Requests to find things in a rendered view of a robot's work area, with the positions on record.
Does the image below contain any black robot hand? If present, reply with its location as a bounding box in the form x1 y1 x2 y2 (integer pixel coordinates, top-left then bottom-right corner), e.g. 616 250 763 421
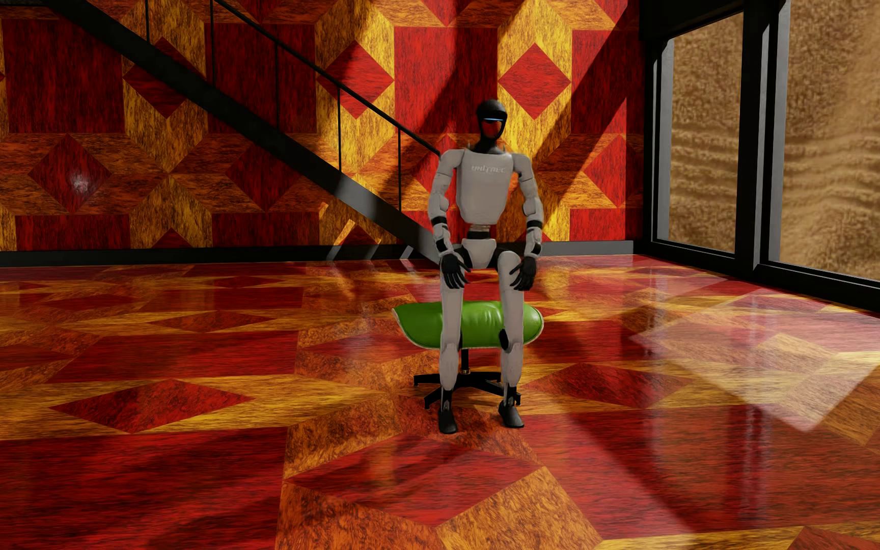
440 250 471 290
509 254 539 292

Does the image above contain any dark lime swivel chair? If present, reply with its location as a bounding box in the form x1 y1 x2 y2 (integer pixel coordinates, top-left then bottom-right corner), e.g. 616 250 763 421
393 299 545 411

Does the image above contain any white left robot leg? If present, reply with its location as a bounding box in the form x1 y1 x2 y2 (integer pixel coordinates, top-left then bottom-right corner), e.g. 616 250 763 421
494 249 527 429

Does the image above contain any white robot leg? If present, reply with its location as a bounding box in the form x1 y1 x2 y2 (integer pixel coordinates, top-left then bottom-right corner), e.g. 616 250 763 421
494 249 527 429
437 260 481 435

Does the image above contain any white right robot leg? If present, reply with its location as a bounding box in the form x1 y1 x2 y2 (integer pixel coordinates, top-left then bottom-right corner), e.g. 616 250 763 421
437 260 481 435

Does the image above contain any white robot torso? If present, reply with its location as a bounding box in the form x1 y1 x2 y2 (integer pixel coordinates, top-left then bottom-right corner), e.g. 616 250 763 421
454 148 522 267

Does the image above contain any black robot head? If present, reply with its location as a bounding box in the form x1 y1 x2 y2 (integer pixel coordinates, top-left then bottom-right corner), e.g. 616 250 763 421
476 99 509 152

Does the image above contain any black stair railing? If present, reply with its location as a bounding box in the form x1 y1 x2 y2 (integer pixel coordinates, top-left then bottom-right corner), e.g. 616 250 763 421
142 0 443 216

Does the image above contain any black staircase with railing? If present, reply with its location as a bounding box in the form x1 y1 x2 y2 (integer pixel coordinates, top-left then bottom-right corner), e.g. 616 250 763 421
41 0 443 263

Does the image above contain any black window frame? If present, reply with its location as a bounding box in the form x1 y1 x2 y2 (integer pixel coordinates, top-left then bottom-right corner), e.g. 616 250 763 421
641 0 880 325

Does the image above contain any black wall baseboard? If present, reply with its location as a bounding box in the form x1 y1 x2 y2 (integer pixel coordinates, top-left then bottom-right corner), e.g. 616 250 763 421
0 240 640 270

